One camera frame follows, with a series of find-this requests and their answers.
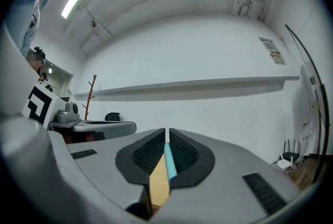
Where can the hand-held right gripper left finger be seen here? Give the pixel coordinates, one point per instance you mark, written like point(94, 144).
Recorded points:
point(104, 165)

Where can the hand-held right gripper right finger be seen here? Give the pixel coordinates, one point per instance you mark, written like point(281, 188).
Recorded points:
point(221, 191)

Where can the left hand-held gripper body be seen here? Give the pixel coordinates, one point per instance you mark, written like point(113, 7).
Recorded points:
point(39, 103)

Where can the black chair back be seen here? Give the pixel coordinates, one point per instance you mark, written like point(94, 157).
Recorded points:
point(112, 116)

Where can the wooden coat tree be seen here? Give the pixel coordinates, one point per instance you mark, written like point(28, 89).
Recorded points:
point(89, 98)

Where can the white router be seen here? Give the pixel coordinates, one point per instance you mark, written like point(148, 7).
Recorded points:
point(284, 163)

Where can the black router with antennas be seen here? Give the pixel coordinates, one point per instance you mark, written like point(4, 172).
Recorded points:
point(291, 156)

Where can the ceiling tube light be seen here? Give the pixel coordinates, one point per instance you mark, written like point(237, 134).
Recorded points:
point(75, 0)

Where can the black curved pole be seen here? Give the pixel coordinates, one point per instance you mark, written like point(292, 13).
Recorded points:
point(321, 103)

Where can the grey fisheye camera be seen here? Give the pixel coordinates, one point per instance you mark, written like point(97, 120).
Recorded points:
point(68, 113)

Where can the long white wall shelf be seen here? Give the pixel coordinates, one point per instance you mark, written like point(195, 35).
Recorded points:
point(187, 86)

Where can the white wall notice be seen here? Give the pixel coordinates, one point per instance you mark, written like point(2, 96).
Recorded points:
point(273, 51)

